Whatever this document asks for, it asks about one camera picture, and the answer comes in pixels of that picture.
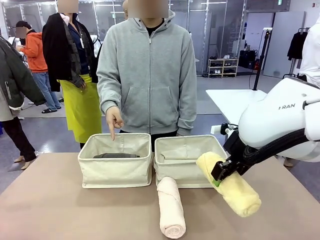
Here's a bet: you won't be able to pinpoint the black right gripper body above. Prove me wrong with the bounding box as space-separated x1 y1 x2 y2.
223 130 251 176

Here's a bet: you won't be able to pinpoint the yellow towel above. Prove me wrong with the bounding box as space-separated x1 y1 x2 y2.
195 150 262 218

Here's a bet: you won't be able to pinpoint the dark grey towel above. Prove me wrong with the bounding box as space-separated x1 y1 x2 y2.
92 152 141 159

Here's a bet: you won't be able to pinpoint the person's left forearm grey sleeve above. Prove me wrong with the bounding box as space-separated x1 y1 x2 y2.
176 77 199 137

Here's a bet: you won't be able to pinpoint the person's right forearm grey sleeve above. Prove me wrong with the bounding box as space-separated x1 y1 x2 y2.
96 74 122 113

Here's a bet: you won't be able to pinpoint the person's right hand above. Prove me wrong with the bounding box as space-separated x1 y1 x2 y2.
105 107 125 142

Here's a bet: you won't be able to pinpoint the beige fabric basket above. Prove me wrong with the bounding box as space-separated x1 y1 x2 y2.
77 132 153 189
153 134 229 189

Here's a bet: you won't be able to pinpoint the white folding table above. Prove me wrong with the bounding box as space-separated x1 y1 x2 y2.
205 89 268 151

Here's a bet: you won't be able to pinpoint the pink rolled towel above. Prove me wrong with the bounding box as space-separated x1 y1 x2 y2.
156 176 187 239

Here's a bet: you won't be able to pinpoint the wooden shoe rack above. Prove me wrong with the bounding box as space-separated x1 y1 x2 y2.
207 57 240 78

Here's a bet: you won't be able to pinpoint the black garment rack base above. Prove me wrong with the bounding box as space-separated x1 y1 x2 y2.
282 73 301 82

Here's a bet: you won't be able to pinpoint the black equipment cases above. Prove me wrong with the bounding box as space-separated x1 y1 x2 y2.
238 49 259 70

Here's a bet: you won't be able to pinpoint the black tripod pole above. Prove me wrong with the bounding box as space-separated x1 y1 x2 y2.
252 28 274 91

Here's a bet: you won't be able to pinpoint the person in grey hoodie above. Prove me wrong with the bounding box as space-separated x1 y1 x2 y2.
96 9 199 137

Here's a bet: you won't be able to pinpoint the black hanging garment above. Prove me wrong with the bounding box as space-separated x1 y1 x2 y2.
286 27 310 61

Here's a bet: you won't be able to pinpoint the bystander in white shirt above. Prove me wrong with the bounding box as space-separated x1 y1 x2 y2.
298 23 320 90

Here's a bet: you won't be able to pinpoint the bystander black coat yellow skirt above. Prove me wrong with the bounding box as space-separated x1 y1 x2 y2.
42 4 104 151

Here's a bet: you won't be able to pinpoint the bystander in orange hoodie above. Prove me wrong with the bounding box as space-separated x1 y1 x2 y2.
15 20 62 115

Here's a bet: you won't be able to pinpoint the bystander in dark green jacket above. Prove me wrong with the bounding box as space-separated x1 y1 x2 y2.
0 34 47 171

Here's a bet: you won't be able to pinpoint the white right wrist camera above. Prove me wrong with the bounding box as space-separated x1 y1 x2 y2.
219 123 239 135

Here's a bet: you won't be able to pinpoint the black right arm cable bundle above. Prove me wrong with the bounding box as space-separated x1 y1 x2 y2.
242 127 308 166

